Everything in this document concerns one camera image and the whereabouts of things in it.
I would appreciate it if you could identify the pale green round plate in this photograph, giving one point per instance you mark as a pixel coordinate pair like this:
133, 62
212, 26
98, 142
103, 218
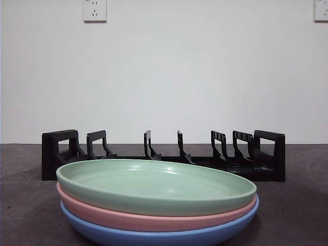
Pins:
153, 184

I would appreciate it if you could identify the pink round plate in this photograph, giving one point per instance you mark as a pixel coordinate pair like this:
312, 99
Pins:
128, 220

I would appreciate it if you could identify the blue round plate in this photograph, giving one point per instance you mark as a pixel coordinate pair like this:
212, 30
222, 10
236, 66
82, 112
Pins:
153, 239

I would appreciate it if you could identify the black plastic dish rack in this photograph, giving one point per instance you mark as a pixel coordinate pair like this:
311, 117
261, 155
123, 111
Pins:
269, 174

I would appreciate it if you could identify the white wall socket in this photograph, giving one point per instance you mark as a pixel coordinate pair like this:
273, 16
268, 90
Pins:
321, 10
94, 10

